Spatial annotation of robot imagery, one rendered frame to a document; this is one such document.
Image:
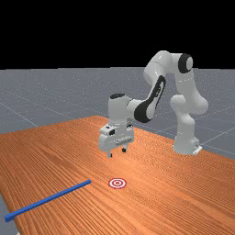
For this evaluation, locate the long blue stick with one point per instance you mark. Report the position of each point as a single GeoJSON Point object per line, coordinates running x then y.
{"type": "Point", "coordinates": [46, 200]}

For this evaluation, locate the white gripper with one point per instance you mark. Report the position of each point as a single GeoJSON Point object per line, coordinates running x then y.
{"type": "Point", "coordinates": [115, 137]}

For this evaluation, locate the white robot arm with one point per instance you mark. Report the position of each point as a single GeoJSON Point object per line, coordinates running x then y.
{"type": "Point", "coordinates": [183, 122]}

